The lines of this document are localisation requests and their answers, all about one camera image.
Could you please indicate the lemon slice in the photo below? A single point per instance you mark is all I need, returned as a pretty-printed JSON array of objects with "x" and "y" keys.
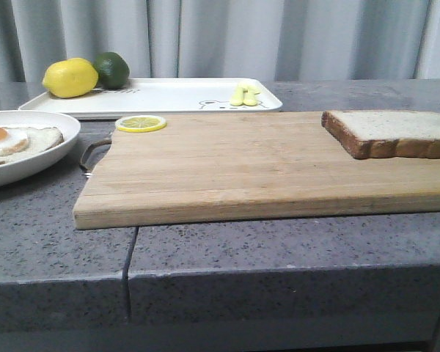
[{"x": 140, "y": 124}]

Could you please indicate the white round plate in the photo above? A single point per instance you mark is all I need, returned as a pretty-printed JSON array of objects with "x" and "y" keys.
[{"x": 69, "y": 127}]

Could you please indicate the metal board handle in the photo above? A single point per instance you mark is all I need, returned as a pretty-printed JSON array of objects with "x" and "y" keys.
[{"x": 84, "y": 159}]

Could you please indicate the yellow lemon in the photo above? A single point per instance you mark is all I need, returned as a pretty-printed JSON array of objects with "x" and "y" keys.
[{"x": 70, "y": 78}]

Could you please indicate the green lime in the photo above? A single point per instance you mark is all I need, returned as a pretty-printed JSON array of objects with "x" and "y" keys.
[{"x": 113, "y": 71}]

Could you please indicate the grey curtain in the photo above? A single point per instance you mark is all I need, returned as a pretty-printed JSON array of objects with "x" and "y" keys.
[{"x": 266, "y": 40}]

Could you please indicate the light green utensil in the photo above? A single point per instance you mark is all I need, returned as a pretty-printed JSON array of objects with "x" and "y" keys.
[{"x": 245, "y": 94}]

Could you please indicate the wooden cutting board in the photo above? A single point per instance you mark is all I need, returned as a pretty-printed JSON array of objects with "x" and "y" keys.
[{"x": 211, "y": 167}]

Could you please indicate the white rectangular tray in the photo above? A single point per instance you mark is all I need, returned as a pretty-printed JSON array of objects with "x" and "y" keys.
[{"x": 156, "y": 96}]

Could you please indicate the fried egg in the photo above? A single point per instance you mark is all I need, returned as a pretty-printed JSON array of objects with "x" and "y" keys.
[{"x": 12, "y": 140}]

